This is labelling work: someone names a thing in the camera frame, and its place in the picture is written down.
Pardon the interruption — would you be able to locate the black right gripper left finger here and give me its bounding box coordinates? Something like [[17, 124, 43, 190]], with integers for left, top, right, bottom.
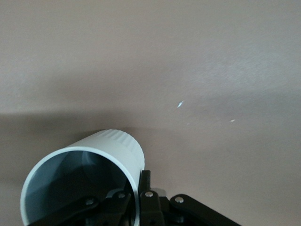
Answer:
[[79, 189, 132, 226]]

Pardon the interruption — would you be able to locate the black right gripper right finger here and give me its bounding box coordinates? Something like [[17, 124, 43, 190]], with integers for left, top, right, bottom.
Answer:
[[137, 169, 242, 226]]

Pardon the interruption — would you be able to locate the white mug with grey inside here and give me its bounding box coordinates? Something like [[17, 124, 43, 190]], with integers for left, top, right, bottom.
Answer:
[[20, 128, 145, 226]]

